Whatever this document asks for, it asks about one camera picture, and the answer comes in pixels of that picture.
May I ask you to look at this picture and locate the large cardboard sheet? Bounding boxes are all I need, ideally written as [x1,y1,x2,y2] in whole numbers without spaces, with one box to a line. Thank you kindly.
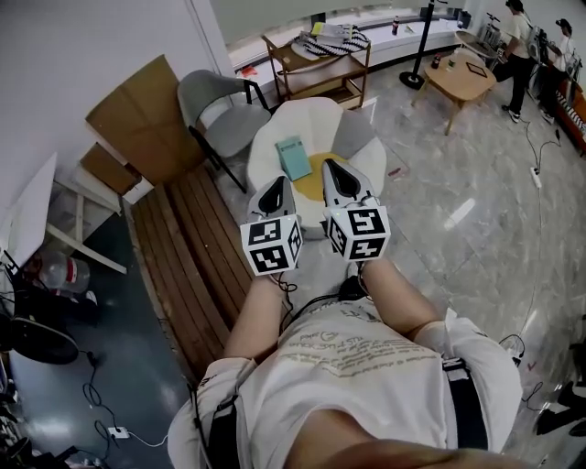
[85,54,207,187]

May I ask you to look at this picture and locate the person's right forearm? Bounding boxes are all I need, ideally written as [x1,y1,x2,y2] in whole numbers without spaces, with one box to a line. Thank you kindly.
[360,257,446,344]

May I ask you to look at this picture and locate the black chest harness strap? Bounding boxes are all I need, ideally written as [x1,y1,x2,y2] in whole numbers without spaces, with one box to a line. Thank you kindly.
[441,357,490,453]

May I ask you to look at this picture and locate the person's white printed shirt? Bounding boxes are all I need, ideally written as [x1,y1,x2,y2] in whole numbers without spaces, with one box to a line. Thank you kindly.
[167,300,524,469]

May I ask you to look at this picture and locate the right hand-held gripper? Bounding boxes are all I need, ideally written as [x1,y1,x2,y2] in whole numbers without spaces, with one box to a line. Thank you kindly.
[321,158,392,263]

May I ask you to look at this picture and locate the light wooden chair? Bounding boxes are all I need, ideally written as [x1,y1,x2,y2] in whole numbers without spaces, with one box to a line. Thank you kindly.
[453,29,500,70]

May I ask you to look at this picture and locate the white board with wooden frame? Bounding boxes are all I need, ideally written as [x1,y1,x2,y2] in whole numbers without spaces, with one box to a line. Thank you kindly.
[0,151,128,276]

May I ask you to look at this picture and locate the black pole stand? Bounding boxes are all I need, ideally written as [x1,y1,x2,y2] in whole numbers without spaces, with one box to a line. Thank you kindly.
[398,0,448,90]

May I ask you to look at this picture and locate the white flower-shaped cushion seat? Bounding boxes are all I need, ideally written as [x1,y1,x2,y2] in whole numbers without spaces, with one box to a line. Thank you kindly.
[246,96,388,240]

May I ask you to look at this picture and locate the brown cardboard box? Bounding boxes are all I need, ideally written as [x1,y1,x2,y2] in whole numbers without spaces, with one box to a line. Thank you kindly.
[79,142,143,197]

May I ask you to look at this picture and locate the person's left forearm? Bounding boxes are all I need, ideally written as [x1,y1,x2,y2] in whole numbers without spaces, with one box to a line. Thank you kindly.
[222,269,299,364]

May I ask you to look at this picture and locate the black floor fan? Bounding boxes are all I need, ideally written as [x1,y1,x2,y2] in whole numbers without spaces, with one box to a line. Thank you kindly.
[0,274,80,366]

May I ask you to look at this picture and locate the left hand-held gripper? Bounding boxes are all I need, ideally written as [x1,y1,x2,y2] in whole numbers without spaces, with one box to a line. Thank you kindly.
[240,176,304,277]

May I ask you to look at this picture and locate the orange cabinet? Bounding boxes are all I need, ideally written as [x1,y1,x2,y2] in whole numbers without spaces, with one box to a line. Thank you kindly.
[554,75,586,157]

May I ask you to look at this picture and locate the brown slatted wooden bench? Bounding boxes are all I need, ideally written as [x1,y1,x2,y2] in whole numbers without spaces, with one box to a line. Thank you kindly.
[129,160,256,385]

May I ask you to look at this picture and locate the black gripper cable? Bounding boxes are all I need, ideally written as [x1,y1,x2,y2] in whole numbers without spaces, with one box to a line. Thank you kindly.
[272,269,373,340]

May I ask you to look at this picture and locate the teal book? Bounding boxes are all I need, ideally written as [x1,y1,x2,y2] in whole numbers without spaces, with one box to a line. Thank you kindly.
[274,135,314,182]

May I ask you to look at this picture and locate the large clear plastic water bottle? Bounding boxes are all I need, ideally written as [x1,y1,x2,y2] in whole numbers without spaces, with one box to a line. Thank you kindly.
[27,249,92,294]

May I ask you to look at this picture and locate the grey chair with black legs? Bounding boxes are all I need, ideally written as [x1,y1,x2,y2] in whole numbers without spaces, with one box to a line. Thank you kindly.
[176,69,275,194]

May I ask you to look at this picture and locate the wooden shelf cart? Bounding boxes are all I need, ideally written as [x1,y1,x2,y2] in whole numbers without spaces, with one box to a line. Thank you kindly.
[261,25,372,111]

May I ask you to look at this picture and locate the light wooden coffee table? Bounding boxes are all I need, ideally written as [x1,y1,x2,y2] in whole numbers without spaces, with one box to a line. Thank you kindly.
[410,49,498,136]

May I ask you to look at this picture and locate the black and white striped bag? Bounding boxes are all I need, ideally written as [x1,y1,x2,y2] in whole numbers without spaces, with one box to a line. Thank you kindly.
[292,27,372,60]

